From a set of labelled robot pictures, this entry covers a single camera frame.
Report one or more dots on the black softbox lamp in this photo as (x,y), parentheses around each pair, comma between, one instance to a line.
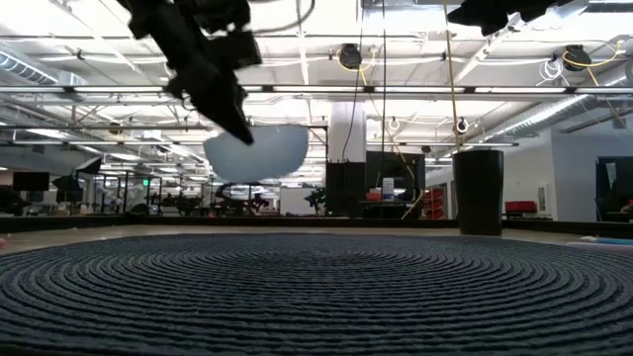
(67,189)
(90,165)

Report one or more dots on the white square pillar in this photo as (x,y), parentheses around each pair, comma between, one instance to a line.
(346,133)

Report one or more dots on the translucent blue bowl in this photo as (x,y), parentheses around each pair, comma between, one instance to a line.
(267,158)

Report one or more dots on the white bottle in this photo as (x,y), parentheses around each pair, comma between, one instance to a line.
(388,189)

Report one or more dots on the short ceiling light strip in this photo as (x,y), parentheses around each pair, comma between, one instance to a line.
(445,144)

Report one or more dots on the black cylindrical cup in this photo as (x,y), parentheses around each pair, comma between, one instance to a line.
(477,193)

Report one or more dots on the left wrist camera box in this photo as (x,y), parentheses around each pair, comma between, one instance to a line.
(232,49)

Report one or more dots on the small round hanging reel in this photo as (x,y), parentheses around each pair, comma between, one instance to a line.
(462,125)
(394,123)

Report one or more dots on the dark woven round placemat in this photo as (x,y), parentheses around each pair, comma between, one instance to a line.
(316,296)

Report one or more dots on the red box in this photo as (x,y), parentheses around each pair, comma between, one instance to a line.
(520,206)

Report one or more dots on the silver ventilation duct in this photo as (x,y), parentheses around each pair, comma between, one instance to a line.
(25,69)
(549,116)

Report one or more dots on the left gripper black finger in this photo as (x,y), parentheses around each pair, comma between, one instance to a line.
(212,99)

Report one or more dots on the white board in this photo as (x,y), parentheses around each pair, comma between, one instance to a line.
(294,200)

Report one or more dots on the long ceiling light strip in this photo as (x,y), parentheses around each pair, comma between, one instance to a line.
(445,90)

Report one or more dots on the red shelf bins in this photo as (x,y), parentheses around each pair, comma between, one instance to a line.
(434,203)

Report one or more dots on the black cabinet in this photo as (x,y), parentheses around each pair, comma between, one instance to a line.
(345,190)

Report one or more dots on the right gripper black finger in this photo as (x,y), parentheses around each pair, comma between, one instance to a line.
(487,17)

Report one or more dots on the small potted plant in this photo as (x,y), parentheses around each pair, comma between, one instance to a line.
(316,200)

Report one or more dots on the black monitor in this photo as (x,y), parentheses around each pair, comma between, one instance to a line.
(30,181)

